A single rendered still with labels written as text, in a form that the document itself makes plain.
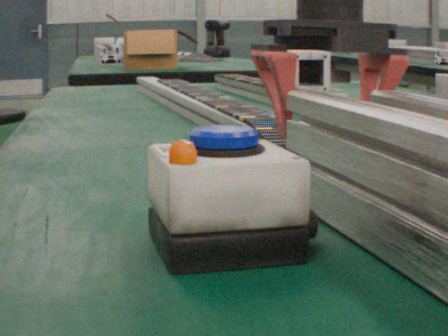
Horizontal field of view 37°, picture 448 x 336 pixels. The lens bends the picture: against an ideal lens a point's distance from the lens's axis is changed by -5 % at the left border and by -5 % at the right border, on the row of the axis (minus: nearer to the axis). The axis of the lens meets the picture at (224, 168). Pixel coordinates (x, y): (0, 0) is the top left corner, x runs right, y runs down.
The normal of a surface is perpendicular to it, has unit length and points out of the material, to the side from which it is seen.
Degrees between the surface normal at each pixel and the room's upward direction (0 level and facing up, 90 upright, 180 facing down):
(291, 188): 90
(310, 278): 0
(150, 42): 68
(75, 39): 90
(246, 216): 90
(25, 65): 90
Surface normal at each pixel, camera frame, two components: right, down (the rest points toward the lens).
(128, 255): 0.00, -0.98
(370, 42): 0.22, 0.18
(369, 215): -0.97, 0.04
